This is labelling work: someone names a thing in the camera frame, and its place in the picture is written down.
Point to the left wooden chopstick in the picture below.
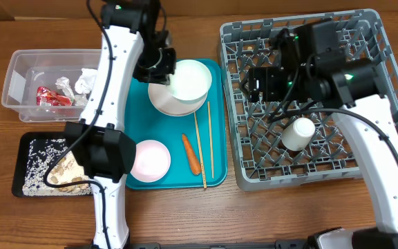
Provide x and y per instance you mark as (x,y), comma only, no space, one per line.
(204,181)

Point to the large pink plate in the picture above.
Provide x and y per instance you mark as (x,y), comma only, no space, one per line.
(165,103)

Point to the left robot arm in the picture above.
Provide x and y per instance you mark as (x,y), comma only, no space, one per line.
(132,49)

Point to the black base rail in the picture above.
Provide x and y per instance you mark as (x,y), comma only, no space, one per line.
(279,244)

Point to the white upturned bowl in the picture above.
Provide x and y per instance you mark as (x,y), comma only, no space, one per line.
(190,82)

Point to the clear plastic bin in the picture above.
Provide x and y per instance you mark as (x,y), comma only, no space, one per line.
(30,69)

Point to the white paper cup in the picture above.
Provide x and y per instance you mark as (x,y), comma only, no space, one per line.
(298,135)

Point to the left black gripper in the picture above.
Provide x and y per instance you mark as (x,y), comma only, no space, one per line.
(162,76)

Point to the grey dish rack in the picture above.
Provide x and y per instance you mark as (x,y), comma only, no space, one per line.
(260,162)

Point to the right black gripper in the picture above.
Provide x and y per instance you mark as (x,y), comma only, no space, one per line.
(257,79)

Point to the red snack wrapper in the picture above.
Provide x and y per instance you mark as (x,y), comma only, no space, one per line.
(46,97)

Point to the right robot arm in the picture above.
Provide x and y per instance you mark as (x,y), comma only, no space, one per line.
(313,65)

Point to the black plastic tray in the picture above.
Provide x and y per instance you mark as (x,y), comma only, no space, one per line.
(37,150)

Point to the orange carrot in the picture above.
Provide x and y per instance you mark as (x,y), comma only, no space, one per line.
(191,156)

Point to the teal plastic tray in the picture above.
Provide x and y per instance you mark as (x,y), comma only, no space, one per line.
(144,122)

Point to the white tissue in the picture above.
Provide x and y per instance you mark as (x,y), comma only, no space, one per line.
(63,84)
(85,83)

